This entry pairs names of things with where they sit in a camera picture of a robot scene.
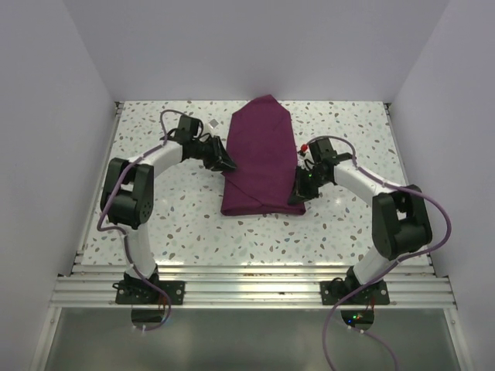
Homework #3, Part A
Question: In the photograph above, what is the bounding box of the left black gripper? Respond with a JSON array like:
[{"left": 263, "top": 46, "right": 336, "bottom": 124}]
[{"left": 191, "top": 135, "right": 237, "bottom": 172}]

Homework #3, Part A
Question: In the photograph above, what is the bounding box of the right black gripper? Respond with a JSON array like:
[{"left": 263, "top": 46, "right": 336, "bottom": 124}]
[{"left": 288, "top": 165, "right": 330, "bottom": 205}]

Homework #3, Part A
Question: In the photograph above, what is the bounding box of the purple cloth drape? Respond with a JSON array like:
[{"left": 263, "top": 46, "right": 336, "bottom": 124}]
[{"left": 220, "top": 95, "right": 306, "bottom": 216}]

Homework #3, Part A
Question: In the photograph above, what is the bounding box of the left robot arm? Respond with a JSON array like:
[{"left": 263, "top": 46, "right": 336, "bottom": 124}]
[{"left": 97, "top": 110, "right": 237, "bottom": 304}]

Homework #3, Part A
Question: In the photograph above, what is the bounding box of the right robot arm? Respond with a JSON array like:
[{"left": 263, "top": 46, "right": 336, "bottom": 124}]
[{"left": 288, "top": 136, "right": 432, "bottom": 304}]

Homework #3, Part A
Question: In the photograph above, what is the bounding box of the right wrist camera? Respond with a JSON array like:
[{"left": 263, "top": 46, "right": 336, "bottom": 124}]
[{"left": 298, "top": 143, "right": 314, "bottom": 170}]

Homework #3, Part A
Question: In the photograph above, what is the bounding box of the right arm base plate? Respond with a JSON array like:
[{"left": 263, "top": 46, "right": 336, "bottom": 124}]
[{"left": 319, "top": 277, "right": 391, "bottom": 306}]

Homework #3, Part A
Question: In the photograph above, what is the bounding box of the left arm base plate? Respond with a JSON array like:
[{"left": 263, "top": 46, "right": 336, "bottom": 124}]
[{"left": 112, "top": 280, "right": 186, "bottom": 305}]

